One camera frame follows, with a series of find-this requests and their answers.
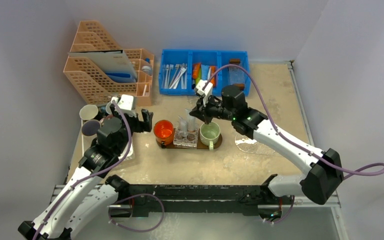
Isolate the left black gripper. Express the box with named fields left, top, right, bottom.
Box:
left=110, top=104, right=151, bottom=155

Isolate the orange translucent cup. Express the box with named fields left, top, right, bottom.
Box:
left=153, top=119, right=175, bottom=149

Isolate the light green ceramic mug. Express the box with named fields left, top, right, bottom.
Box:
left=199, top=122, right=221, bottom=151

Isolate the clear glass toothbrush holder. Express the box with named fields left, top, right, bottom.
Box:
left=172, top=127, right=200, bottom=149

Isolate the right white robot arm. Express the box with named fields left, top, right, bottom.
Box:
left=190, top=83, right=344, bottom=205

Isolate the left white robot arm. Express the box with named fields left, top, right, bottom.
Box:
left=17, top=109, right=153, bottom=240

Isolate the brown wooden oval tray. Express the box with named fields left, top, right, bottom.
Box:
left=156, top=128, right=223, bottom=150

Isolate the yellow green small tube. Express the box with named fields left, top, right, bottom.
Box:
left=195, top=74, right=202, bottom=85

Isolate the maroon ceramic mug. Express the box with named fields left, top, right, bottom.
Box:
left=101, top=114, right=114, bottom=126

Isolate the blue small tube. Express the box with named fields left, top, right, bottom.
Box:
left=200, top=64, right=210, bottom=81

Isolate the blue plastic compartment bin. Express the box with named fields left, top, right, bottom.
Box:
left=158, top=49, right=251, bottom=96

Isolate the orange small tube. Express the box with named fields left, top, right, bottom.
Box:
left=192, top=62, right=201, bottom=79

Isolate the brown wooden block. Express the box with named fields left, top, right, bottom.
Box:
left=234, top=83, right=246, bottom=91

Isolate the purple ceramic mug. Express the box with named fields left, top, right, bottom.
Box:
left=81, top=119, right=101, bottom=137

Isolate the cream ceramic mug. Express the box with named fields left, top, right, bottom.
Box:
left=79, top=104, right=99, bottom=121

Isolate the peach plastic desk organizer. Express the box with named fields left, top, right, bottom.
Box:
left=63, top=20, right=155, bottom=107

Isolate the white plastic cup bin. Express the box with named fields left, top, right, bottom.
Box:
left=82, top=111, right=135, bottom=160

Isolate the white paper folder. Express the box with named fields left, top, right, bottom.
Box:
left=68, top=50, right=138, bottom=83

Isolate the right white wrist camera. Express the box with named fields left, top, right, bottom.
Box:
left=194, top=79, right=214, bottom=107

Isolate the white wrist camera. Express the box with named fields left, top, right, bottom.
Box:
left=194, top=79, right=214, bottom=107
left=110, top=94, right=137, bottom=117

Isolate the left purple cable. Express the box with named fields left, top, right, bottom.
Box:
left=31, top=100, right=166, bottom=240

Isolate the purple cable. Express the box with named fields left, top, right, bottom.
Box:
left=201, top=64, right=384, bottom=226
left=31, top=100, right=166, bottom=240

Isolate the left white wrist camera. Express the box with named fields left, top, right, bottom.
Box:
left=110, top=94, right=137, bottom=117

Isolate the black aluminium base frame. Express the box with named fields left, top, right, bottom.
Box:
left=49, top=183, right=340, bottom=220

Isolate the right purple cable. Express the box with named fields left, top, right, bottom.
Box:
left=201, top=64, right=384, bottom=226

